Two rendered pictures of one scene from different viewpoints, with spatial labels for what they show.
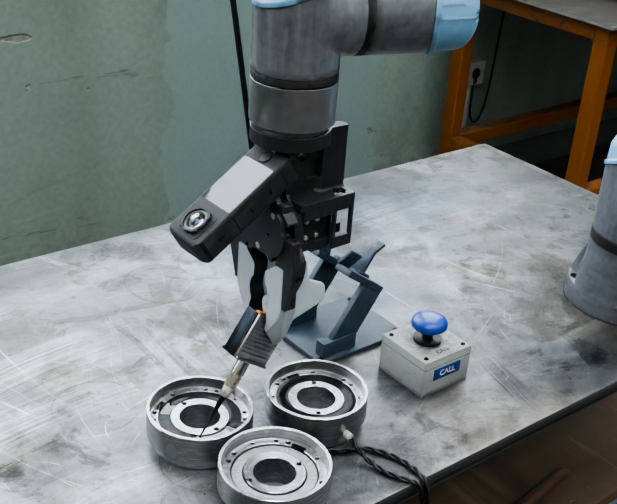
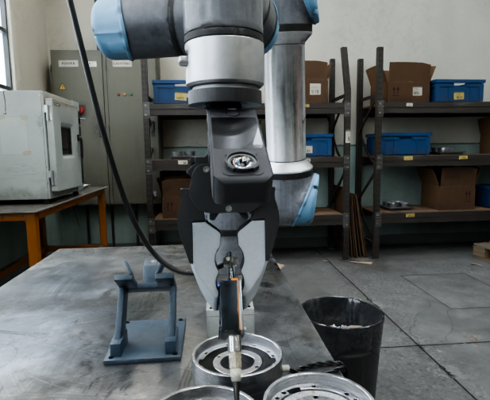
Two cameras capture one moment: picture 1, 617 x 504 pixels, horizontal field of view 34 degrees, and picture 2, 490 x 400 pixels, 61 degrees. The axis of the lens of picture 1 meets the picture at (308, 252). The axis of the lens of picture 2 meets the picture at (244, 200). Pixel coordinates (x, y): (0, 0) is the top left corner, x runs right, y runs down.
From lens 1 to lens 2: 0.76 m
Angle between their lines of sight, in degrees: 56
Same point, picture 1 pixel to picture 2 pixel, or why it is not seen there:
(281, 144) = (251, 94)
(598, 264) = (226, 245)
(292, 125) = (259, 73)
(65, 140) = not seen: outside the picture
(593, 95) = (35, 248)
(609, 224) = (226, 221)
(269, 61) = (238, 10)
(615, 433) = not seen: hidden behind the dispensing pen
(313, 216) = not seen: hidden behind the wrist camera
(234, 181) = (230, 132)
